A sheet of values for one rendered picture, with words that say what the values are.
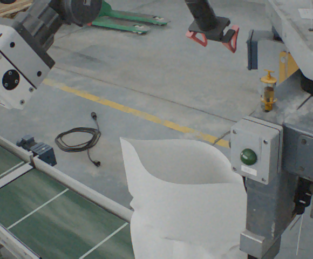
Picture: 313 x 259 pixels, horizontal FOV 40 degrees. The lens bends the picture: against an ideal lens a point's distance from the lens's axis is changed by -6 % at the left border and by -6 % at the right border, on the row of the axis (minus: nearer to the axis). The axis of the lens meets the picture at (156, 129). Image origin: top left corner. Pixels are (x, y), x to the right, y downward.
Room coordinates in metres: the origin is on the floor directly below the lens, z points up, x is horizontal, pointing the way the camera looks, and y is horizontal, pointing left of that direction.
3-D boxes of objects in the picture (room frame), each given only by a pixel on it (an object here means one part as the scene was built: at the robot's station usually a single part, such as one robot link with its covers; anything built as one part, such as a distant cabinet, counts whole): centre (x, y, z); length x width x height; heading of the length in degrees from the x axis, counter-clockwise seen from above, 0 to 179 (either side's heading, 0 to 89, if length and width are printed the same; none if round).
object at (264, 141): (0.60, -0.16, 1.28); 0.08 x 0.05 x 0.09; 45
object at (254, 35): (1.12, -0.31, 1.25); 0.10 x 0.08 x 0.12; 160
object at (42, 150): (2.22, 0.75, 0.35); 0.30 x 0.15 x 0.15; 45
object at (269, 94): (0.66, -0.19, 1.37); 0.03 x 0.02 x 0.03; 45
